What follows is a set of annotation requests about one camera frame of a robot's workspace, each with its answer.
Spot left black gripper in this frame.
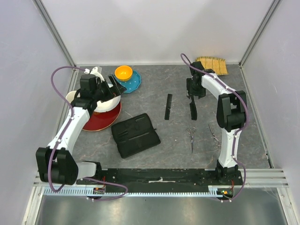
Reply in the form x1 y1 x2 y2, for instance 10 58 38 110
92 74 126 103

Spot black straight comb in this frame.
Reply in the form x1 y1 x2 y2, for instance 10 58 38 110
165 94 173 120

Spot black zipper tool case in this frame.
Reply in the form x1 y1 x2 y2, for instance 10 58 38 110
111 113 161 159

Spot woven bamboo basket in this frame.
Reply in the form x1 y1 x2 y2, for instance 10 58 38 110
196 56 228 75

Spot red round plate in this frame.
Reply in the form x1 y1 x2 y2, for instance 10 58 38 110
82 101 121 132

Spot silver thinning scissors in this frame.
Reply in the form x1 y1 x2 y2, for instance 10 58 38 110
209 123 221 149

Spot orange bowl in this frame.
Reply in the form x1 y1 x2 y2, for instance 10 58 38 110
114 65 133 82

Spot white paper plate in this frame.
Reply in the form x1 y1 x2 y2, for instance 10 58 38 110
66 90 121 113

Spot teal dotted plate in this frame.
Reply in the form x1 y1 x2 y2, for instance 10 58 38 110
117 70 141 93

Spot silver scissors with black blades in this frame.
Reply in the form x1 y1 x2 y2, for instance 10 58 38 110
186 127 196 153

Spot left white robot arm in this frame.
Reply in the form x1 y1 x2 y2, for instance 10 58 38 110
36 74 126 188

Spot black handled comb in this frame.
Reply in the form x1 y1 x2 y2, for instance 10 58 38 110
188 95 197 120

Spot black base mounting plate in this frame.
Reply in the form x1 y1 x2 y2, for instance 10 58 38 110
76 167 242 193

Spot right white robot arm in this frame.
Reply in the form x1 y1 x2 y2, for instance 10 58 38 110
187 61 249 185

